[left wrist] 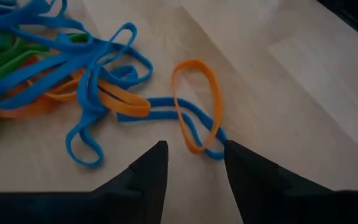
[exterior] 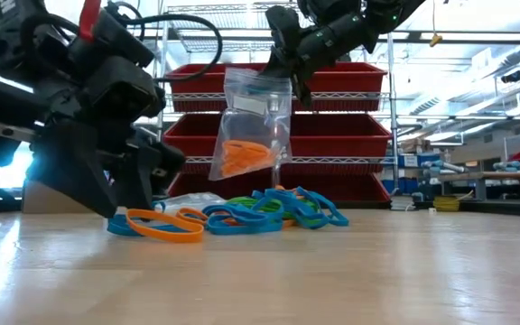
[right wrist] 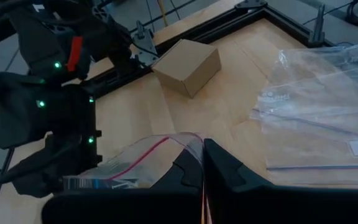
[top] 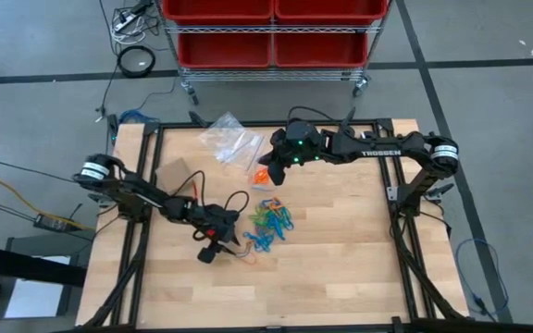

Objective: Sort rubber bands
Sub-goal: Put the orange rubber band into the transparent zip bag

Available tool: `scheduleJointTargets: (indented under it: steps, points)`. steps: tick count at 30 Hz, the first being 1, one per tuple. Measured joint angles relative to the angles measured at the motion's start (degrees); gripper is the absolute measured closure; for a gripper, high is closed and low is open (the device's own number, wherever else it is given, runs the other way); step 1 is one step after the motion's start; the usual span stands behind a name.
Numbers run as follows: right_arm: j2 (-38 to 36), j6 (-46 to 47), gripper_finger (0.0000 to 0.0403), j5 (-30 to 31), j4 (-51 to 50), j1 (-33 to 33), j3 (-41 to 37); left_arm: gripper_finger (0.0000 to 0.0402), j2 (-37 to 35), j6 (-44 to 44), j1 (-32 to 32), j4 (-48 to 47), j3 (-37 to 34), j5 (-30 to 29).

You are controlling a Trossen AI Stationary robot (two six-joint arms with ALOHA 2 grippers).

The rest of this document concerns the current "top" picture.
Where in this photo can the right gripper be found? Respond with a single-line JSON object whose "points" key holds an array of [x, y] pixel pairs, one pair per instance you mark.
{"points": [[301, 141]]}

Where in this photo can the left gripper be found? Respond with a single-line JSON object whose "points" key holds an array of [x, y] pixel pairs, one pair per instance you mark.
{"points": [[215, 222]]}

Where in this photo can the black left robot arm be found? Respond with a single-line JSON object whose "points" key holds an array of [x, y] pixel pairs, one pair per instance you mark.
{"points": [[141, 196]]}

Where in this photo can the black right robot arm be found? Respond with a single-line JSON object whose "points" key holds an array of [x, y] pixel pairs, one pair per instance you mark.
{"points": [[400, 145]]}

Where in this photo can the blue rubber band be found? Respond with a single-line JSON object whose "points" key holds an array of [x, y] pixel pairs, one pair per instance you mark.
{"points": [[285, 222], [259, 242]]}

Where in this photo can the small cardboard box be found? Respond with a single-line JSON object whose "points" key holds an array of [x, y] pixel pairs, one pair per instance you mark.
{"points": [[171, 173]]}

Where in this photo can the red plastic storage bin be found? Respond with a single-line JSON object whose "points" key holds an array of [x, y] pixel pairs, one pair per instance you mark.
{"points": [[225, 51], [331, 9], [319, 51], [215, 9]]}

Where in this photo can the black clamp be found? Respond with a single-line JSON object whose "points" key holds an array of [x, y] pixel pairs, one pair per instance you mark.
{"points": [[440, 190], [97, 200]]}

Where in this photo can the black power adapter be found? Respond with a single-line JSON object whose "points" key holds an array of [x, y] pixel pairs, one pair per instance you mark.
{"points": [[51, 223]]}

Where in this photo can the grey metal stand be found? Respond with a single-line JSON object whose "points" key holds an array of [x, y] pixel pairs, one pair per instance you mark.
{"points": [[40, 242]]}

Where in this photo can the black beam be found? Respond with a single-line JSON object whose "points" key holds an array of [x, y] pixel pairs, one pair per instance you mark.
{"points": [[26, 266]]}

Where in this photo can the white power strip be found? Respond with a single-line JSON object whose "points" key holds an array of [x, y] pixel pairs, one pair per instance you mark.
{"points": [[125, 22]]}

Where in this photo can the black triangular frame brace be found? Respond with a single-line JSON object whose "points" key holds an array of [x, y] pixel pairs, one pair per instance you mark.
{"points": [[198, 119], [350, 118]]}

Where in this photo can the grey metal mounting bracket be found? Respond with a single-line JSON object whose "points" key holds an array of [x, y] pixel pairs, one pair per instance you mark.
{"points": [[391, 193]]}

